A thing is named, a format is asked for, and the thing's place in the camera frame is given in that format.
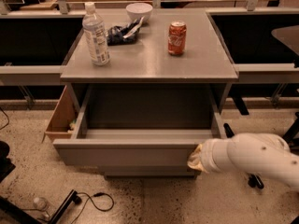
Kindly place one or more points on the padded gripper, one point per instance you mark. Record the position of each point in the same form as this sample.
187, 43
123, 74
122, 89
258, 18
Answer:
209, 156

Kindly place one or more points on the grey top drawer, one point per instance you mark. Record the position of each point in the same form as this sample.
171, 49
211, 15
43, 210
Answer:
127, 131

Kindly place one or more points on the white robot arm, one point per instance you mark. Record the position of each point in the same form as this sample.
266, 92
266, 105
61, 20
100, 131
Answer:
263, 154

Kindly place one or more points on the grey cabinet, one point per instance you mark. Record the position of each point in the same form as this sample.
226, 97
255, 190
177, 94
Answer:
203, 61

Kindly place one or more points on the red soda can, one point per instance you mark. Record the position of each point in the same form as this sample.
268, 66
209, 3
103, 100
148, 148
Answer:
177, 37

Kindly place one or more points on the black stand leg left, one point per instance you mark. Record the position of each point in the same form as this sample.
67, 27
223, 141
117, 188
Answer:
72, 197

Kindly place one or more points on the cardboard box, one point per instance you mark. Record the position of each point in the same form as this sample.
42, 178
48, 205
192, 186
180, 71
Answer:
64, 113

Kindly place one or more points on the dark blue chip bag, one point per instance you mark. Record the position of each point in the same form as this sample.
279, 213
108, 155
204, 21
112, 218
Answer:
124, 35

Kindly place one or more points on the clear plastic bottle on floor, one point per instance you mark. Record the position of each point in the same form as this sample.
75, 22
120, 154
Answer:
42, 205

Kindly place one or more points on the white bowl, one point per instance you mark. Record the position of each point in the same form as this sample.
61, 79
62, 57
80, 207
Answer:
139, 10

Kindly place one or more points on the clear plastic water bottle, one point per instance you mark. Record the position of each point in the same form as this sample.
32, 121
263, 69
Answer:
95, 33

